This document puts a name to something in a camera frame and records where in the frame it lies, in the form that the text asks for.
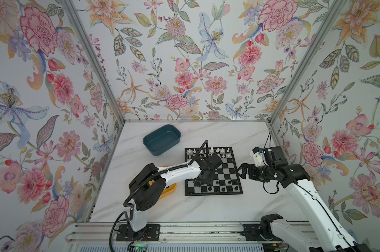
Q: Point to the yellow plastic tray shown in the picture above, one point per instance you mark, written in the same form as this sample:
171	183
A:
168	190

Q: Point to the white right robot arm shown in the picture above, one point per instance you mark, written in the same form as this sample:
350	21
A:
331	235

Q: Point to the teal plastic tray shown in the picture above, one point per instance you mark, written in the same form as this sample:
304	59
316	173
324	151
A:
162	139

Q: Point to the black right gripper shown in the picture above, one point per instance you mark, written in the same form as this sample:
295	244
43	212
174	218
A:
251	167

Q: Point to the black and silver chessboard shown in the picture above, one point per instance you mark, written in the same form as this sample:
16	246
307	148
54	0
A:
226	179

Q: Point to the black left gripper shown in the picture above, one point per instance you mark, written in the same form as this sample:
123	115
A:
209	182

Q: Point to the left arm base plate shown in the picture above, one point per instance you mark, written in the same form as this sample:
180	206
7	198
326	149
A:
150	233

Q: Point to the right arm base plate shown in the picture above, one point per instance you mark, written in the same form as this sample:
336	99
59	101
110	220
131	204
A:
261	231

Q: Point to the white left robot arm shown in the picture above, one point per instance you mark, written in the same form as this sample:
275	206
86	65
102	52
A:
148	186

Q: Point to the aluminium front rail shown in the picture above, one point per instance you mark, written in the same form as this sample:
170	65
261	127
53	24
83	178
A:
171	233

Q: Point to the left aluminium corner post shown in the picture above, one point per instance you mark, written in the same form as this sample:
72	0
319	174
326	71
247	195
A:
74	18

